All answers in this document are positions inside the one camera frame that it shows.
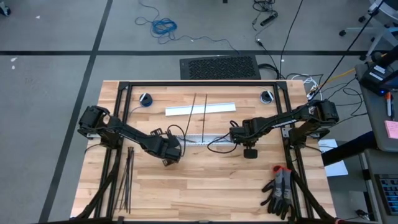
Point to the dark navy beam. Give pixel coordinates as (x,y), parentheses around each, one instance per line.
(348,147)

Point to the black perforated box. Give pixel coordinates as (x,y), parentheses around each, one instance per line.
(217,67)

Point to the white paper sheet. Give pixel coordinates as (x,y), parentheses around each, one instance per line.
(335,169)

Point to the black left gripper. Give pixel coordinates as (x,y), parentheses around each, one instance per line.
(164,147)

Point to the black electronic box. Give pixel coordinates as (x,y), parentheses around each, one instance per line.
(373,77)

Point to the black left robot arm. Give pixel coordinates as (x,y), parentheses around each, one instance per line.
(124,130)

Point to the white duct cover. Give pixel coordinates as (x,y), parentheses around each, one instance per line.
(217,108)

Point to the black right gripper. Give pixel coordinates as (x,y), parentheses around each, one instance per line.
(244,133)

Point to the long black zip tie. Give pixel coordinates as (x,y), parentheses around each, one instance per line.
(131,180)
(128,180)
(125,180)
(204,118)
(192,115)
(121,182)

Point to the grey mesh office chair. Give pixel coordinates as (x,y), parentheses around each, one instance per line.
(385,31)

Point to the chair caster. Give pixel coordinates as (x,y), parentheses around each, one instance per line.
(4,10)

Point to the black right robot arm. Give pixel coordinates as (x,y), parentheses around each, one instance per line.
(295,118)

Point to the orange capped marker pen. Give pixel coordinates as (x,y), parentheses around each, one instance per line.
(388,105)

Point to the pink sticky note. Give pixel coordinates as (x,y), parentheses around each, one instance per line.
(391,129)

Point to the black power strip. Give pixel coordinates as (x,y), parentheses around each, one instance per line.
(269,19)

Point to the grey red-cuffed work glove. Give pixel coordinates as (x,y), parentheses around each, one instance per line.
(284,186)
(270,199)

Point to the dark keyboard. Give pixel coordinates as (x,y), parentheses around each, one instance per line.
(388,193)

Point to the grey desk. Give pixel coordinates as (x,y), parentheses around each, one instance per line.
(376,124)
(370,193)

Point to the blue-rimmed round table grommet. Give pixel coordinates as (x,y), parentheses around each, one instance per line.
(147,101)

